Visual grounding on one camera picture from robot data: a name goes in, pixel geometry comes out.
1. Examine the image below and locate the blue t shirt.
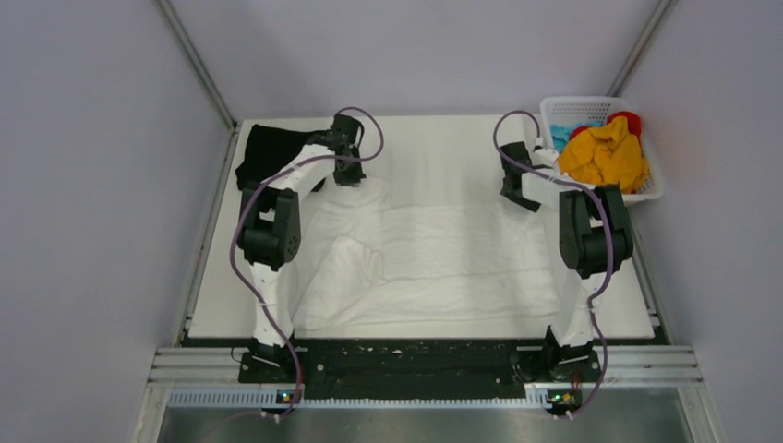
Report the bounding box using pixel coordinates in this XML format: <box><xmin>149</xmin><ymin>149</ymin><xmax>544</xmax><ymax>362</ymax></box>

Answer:
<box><xmin>549</xmin><ymin>122</ymin><xmax>600</xmax><ymax>154</ymax></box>

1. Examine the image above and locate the white plastic basket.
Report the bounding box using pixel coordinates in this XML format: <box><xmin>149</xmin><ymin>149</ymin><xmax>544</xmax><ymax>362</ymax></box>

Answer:
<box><xmin>539</xmin><ymin>96</ymin><xmax>665</xmax><ymax>205</ymax></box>

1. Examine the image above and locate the white slotted cable duct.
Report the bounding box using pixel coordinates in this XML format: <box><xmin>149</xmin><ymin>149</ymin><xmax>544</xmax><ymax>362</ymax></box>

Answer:
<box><xmin>167</xmin><ymin>388</ymin><xmax>552</xmax><ymax>409</ymax></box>

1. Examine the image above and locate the yellow t shirt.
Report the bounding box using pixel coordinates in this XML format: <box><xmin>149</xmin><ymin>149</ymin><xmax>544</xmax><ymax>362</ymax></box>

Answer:
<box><xmin>558</xmin><ymin>118</ymin><xmax>650</xmax><ymax>194</ymax></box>

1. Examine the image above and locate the white t shirt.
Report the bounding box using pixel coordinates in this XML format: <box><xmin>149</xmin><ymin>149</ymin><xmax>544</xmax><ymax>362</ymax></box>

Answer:
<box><xmin>293</xmin><ymin>179</ymin><xmax>560</xmax><ymax>331</ymax></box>

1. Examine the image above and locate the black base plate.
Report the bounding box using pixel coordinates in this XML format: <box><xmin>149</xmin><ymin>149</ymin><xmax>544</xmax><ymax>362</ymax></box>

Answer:
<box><xmin>238</xmin><ymin>339</ymin><xmax>601</xmax><ymax>400</ymax></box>

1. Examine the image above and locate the folded black t shirt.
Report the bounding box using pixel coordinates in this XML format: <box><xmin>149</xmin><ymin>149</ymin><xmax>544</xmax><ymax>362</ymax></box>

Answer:
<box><xmin>235</xmin><ymin>125</ymin><xmax>326</xmax><ymax>191</ymax></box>

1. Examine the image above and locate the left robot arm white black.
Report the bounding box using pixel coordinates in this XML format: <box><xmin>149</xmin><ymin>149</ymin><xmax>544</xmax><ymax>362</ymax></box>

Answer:
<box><xmin>230</xmin><ymin>114</ymin><xmax>365</xmax><ymax>383</ymax></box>

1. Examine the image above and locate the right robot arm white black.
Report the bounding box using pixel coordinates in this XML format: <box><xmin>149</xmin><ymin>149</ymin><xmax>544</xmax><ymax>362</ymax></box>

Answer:
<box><xmin>498</xmin><ymin>142</ymin><xmax>633</xmax><ymax>380</ymax></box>

